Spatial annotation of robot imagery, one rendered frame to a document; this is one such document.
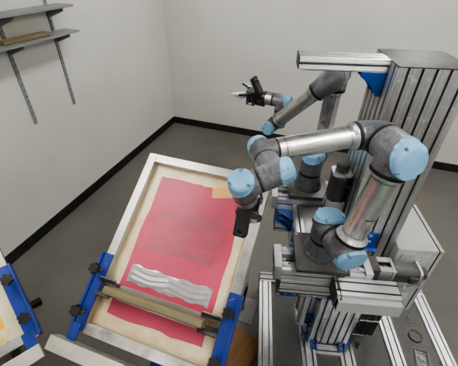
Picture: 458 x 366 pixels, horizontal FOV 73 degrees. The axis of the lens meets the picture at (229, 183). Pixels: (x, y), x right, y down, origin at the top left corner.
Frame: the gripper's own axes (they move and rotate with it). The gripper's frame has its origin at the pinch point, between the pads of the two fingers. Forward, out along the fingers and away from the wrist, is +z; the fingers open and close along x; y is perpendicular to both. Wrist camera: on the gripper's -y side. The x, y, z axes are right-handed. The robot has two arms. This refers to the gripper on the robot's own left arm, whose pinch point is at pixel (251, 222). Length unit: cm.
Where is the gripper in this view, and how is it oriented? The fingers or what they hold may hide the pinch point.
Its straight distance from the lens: 116.5
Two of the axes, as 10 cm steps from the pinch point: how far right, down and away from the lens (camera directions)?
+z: 1.7, 3.9, 9.1
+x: -9.4, -2.1, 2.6
